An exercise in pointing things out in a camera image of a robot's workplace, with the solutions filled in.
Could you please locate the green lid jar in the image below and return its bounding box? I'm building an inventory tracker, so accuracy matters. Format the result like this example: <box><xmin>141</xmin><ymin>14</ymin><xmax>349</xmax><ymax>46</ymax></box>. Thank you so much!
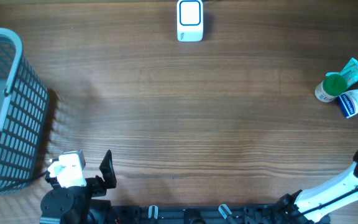
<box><xmin>314</xmin><ymin>74</ymin><xmax>347</xmax><ymax>103</ymax></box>

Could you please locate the white blue plaster box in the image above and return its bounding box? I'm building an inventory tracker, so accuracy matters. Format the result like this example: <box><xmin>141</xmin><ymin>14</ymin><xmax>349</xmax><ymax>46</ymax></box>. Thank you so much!
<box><xmin>337</xmin><ymin>89</ymin><xmax>358</xmax><ymax>118</ymax></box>

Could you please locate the teal tissue pack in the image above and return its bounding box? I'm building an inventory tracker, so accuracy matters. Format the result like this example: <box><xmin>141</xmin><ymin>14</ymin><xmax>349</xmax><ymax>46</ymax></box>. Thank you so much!
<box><xmin>326</xmin><ymin>58</ymin><xmax>358</xmax><ymax>88</ymax></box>

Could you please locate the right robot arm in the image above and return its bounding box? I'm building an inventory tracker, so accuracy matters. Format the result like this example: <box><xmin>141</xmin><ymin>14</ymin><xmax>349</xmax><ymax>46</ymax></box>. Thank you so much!
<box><xmin>270</xmin><ymin>150</ymin><xmax>358</xmax><ymax>223</ymax></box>

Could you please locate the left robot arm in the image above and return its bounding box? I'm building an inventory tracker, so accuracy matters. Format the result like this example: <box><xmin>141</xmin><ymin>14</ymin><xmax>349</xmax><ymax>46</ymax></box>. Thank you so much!
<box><xmin>40</xmin><ymin>150</ymin><xmax>121</xmax><ymax>224</ymax></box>

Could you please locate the white barcode scanner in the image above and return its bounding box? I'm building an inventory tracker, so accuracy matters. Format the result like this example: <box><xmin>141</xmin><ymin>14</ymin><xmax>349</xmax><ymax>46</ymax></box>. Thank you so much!
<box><xmin>177</xmin><ymin>0</ymin><xmax>204</xmax><ymax>42</ymax></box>

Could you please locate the grey plastic mesh basket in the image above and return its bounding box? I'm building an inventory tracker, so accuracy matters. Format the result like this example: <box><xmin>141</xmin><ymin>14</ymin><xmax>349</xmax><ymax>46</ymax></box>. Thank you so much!
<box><xmin>0</xmin><ymin>28</ymin><xmax>50</xmax><ymax>189</ymax></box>

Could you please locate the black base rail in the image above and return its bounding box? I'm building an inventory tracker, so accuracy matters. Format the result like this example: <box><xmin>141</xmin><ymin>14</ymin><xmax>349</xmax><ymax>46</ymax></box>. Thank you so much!
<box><xmin>104</xmin><ymin>203</ymin><xmax>331</xmax><ymax>224</ymax></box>

